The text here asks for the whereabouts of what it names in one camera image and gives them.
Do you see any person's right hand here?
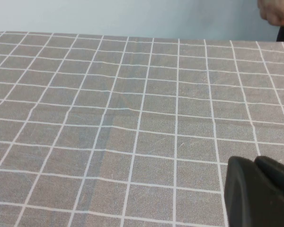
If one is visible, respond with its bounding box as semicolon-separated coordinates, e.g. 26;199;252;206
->
257;0;284;26

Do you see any grey white-checked tablecloth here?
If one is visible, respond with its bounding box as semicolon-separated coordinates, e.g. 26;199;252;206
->
0;31;284;227

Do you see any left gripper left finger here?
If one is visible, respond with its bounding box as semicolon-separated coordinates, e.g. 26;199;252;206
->
223;155;284;227

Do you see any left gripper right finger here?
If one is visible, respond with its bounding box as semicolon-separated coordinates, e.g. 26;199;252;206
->
254;155;284;201

